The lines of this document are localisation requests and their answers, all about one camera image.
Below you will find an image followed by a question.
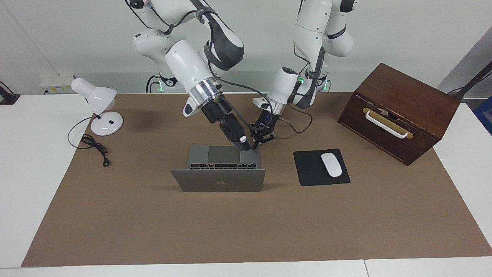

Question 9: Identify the silver apple laptop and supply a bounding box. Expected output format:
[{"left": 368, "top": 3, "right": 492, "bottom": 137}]
[{"left": 171, "top": 145, "right": 266, "bottom": 193}]

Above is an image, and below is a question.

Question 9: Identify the black mouse pad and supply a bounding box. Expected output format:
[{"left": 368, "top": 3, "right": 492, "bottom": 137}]
[{"left": 293, "top": 149, "right": 351, "bottom": 187}]

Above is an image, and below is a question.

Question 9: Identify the white computer mouse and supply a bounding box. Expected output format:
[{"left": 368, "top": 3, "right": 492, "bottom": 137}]
[{"left": 321, "top": 153, "right": 342, "bottom": 178}]

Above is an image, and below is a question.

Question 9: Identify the brown table mat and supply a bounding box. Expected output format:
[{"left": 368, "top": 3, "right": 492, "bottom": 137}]
[{"left": 21, "top": 92, "right": 492, "bottom": 267}]

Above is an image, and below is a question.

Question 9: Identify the white desk lamp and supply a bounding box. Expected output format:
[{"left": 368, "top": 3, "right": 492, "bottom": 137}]
[{"left": 71, "top": 78, "right": 123, "bottom": 136}]

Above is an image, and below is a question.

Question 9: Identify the dark wooden box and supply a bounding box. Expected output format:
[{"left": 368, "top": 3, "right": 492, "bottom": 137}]
[{"left": 337, "top": 63, "right": 460, "bottom": 166}]

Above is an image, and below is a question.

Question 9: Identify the white power strip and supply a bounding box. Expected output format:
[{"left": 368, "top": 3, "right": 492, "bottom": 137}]
[{"left": 40, "top": 75, "right": 75, "bottom": 95}]

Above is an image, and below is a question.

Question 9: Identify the black slanted stand pole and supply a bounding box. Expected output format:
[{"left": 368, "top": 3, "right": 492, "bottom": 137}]
[{"left": 448, "top": 62, "right": 492, "bottom": 101}]

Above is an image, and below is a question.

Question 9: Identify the black table clamp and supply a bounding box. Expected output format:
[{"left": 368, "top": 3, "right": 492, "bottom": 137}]
[{"left": 0, "top": 82, "right": 20, "bottom": 105}]

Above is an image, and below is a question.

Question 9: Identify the blue object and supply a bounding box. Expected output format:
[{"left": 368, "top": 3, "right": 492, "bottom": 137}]
[{"left": 474, "top": 96, "right": 492, "bottom": 135}]

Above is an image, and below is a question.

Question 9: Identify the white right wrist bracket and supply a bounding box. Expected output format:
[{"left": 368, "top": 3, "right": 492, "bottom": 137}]
[{"left": 183, "top": 98, "right": 198, "bottom": 118}]

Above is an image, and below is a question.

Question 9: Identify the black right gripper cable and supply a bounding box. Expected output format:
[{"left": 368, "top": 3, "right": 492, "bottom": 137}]
[{"left": 208, "top": 15, "right": 274, "bottom": 116}]

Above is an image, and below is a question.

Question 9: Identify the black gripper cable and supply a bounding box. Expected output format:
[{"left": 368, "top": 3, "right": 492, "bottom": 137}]
[
  {"left": 279, "top": 102, "right": 313, "bottom": 134},
  {"left": 208, "top": 15, "right": 274, "bottom": 116}
]

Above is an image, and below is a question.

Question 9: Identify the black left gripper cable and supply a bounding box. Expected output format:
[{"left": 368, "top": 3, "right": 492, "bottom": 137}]
[{"left": 279, "top": 102, "right": 313, "bottom": 134}]

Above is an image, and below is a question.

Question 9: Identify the white box handle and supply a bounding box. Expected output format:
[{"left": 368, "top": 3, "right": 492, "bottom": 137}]
[{"left": 365, "top": 111, "right": 409, "bottom": 139}]

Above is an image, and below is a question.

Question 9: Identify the black lamp power cable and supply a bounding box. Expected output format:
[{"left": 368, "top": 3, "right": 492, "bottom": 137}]
[{"left": 68, "top": 117, "right": 110, "bottom": 167}]

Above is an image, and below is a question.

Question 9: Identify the gold handle backplate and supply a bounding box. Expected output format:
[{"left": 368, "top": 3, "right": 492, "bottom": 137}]
[{"left": 362, "top": 107, "right": 414, "bottom": 139}]

